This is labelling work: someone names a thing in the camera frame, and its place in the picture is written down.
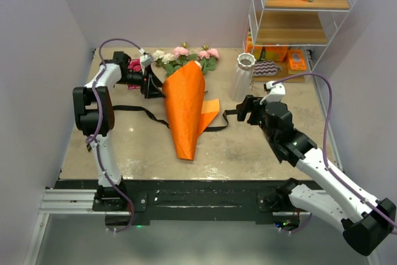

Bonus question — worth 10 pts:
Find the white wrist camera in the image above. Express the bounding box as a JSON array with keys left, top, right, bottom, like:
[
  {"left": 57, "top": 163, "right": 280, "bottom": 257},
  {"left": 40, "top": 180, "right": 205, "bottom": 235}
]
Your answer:
[
  {"left": 140, "top": 53, "right": 154, "bottom": 68},
  {"left": 260, "top": 81, "right": 286, "bottom": 105}
]

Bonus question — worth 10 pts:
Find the aluminium rail frame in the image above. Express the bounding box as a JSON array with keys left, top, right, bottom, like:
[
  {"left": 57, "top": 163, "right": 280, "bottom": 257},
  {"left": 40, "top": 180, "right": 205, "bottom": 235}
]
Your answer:
[{"left": 25, "top": 185, "right": 380, "bottom": 264}]

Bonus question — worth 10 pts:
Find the white wire shelf rack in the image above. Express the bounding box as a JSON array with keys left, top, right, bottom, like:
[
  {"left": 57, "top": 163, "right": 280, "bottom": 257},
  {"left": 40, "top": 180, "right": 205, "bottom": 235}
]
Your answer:
[{"left": 241, "top": 0, "right": 364, "bottom": 84}]

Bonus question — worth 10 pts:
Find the pink orange candy box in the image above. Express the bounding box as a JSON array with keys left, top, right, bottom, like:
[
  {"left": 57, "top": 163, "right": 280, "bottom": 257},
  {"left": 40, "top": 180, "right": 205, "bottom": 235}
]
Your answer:
[{"left": 127, "top": 59, "right": 143, "bottom": 72}]

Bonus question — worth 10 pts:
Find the artificial rose bouquet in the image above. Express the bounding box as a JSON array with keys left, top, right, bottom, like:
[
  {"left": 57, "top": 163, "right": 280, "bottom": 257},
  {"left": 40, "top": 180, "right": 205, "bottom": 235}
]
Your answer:
[{"left": 152, "top": 43, "right": 220, "bottom": 77}]

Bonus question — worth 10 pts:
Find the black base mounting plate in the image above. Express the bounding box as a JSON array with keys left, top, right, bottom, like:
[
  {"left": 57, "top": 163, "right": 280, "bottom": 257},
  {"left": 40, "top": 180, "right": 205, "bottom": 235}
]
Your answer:
[{"left": 55, "top": 179, "right": 348, "bottom": 227}]

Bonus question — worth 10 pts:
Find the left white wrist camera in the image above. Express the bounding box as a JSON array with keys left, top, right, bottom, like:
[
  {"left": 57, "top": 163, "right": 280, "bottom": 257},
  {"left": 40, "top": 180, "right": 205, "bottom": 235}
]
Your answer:
[{"left": 140, "top": 53, "right": 154, "bottom": 68}]

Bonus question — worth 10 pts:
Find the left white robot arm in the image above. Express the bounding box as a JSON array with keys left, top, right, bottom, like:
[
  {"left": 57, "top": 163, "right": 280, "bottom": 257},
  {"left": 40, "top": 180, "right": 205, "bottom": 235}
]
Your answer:
[{"left": 73, "top": 50, "right": 165, "bottom": 210}]

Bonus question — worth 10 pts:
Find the striped purple grey sleep mask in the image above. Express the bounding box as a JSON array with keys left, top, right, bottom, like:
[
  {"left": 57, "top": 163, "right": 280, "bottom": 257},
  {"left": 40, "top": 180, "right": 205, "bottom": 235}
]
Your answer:
[{"left": 253, "top": 60, "right": 283, "bottom": 77}]

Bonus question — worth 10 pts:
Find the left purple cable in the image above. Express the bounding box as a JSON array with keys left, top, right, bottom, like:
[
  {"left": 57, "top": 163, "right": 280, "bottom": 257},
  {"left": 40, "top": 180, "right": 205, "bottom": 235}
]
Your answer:
[{"left": 85, "top": 38, "right": 147, "bottom": 233}]

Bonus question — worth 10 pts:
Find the orange box bottom shelf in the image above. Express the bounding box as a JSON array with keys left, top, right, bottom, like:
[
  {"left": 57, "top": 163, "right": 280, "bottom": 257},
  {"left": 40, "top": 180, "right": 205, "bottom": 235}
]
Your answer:
[{"left": 245, "top": 37, "right": 290, "bottom": 63}]

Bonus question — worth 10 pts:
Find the orange paper flower wrap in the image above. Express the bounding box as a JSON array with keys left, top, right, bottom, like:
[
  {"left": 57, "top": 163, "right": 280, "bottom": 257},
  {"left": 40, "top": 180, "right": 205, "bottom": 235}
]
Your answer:
[{"left": 162, "top": 61, "right": 220, "bottom": 161}]

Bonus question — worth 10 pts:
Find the yellow orange packet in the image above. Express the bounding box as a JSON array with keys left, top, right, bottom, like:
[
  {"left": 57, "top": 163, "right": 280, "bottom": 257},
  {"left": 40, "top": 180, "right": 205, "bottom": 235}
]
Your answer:
[{"left": 285, "top": 49, "right": 307, "bottom": 74}]

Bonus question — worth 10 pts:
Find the white faceted ceramic vase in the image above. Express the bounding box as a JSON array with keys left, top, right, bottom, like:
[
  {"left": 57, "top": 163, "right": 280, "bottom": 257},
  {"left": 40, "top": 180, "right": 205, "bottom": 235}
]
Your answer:
[{"left": 230, "top": 53, "right": 256, "bottom": 102}]

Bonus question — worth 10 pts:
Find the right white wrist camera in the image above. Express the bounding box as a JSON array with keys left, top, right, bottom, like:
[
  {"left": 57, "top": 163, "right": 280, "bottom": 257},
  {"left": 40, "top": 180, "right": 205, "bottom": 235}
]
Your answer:
[{"left": 260, "top": 81, "right": 286, "bottom": 105}]

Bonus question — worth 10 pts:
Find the black ribbon with gold text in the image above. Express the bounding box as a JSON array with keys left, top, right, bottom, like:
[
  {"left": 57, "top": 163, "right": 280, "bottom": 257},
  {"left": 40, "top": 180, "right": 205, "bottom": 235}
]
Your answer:
[{"left": 112, "top": 105, "right": 239, "bottom": 132}]

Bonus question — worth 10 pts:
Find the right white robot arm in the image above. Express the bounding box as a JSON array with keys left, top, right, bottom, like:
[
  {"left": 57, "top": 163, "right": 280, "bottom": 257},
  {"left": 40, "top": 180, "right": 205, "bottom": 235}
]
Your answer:
[{"left": 236, "top": 95, "right": 396, "bottom": 256}]

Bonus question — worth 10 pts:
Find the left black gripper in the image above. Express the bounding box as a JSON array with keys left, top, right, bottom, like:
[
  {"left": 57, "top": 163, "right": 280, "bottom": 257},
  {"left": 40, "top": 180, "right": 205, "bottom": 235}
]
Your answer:
[{"left": 117, "top": 64, "right": 166, "bottom": 99}]

